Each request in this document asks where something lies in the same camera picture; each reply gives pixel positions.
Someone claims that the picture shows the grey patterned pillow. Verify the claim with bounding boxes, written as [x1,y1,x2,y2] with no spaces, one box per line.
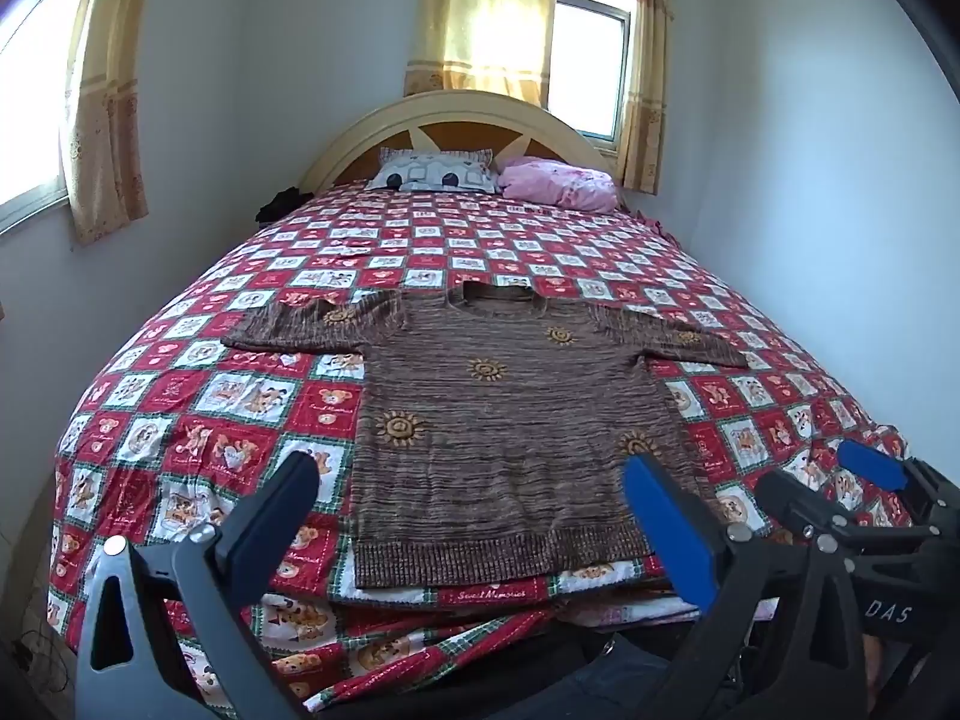
[365,146,502,194]

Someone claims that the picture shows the dark cloth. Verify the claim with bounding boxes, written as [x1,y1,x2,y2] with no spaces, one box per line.
[253,186,314,226]

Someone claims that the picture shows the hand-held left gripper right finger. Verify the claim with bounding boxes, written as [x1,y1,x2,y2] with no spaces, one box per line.
[622,452,871,720]

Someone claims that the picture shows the red checked printed bedspread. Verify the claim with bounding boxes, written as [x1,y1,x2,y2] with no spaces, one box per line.
[45,184,912,720]

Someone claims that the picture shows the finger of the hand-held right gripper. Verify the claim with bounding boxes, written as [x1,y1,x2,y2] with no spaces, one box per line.
[836,439,938,522]
[754,471,912,545]

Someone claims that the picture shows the window behind headboard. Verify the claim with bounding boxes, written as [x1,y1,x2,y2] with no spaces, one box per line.
[547,0,635,155]

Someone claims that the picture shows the beige patterned curtain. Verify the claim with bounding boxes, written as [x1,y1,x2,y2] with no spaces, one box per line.
[615,0,674,194]
[58,0,164,246]

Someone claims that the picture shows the yellow sunlit curtain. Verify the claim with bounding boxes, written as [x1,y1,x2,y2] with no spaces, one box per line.
[403,0,560,107]

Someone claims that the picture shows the red ruffled cloth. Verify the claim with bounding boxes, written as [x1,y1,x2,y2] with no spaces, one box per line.
[634,210,680,241]

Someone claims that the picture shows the brown knit sweater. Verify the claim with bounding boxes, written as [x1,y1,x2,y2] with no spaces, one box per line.
[220,281,751,590]

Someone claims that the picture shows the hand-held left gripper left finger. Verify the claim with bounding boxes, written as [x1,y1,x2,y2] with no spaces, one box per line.
[75,450,323,720]

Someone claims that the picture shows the black cable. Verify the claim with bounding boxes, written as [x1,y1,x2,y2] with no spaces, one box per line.
[15,607,76,698]

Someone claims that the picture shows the cream wooden headboard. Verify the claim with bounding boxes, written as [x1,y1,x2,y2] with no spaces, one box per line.
[298,88,627,196]

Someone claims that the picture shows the pink pillow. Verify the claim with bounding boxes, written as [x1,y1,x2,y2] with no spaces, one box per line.
[496,156,622,212]

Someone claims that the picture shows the person's dark trousers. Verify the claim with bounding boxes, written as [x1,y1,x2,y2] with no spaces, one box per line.
[307,607,758,720]

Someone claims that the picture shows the wide side window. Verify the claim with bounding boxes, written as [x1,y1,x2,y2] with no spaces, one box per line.
[0,0,91,233]

